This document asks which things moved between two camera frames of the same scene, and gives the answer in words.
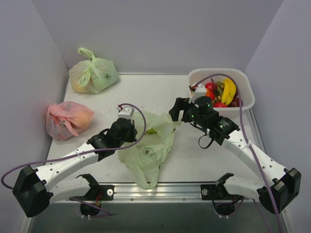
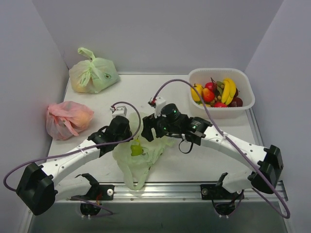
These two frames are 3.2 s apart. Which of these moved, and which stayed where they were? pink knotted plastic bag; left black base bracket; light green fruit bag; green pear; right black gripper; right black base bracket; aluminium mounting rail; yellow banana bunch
Moved: right black gripper; green pear; light green fruit bag
Stayed: yellow banana bunch; left black base bracket; right black base bracket; pink knotted plastic bag; aluminium mounting rail
